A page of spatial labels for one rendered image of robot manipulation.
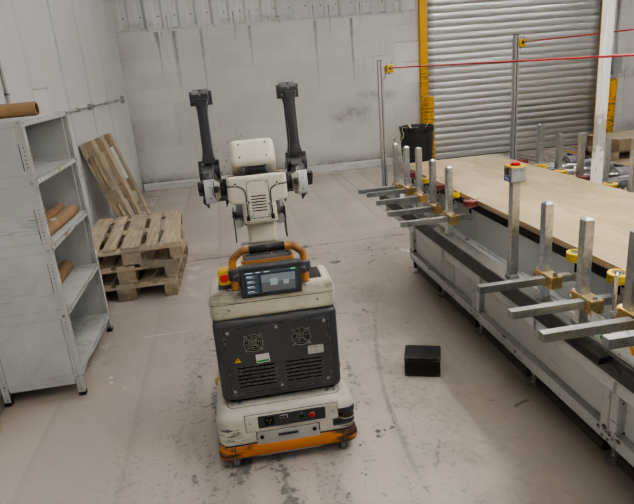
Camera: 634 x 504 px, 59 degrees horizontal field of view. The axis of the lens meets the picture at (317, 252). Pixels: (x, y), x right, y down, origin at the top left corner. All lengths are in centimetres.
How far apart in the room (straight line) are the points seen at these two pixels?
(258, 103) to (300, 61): 95
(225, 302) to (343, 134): 746
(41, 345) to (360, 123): 723
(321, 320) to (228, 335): 41
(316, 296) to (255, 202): 54
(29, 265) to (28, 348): 49
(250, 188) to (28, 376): 174
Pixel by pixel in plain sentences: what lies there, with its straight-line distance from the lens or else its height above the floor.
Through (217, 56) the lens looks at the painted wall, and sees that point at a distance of 940.
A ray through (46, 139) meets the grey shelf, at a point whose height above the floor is 138.
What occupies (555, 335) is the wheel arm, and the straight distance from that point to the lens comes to 187.
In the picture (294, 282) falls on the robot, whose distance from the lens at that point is 235.
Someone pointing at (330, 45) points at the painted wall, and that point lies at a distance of 958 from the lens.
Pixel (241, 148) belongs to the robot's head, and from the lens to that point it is 268.
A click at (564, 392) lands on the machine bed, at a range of 294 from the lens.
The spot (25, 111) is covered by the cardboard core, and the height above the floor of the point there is 158.
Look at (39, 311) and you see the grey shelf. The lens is 342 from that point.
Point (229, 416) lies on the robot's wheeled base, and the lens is 258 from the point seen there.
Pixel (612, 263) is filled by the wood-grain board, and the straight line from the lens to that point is 237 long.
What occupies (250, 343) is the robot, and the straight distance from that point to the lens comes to 248.
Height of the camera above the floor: 168
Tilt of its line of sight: 18 degrees down
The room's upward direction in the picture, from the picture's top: 5 degrees counter-clockwise
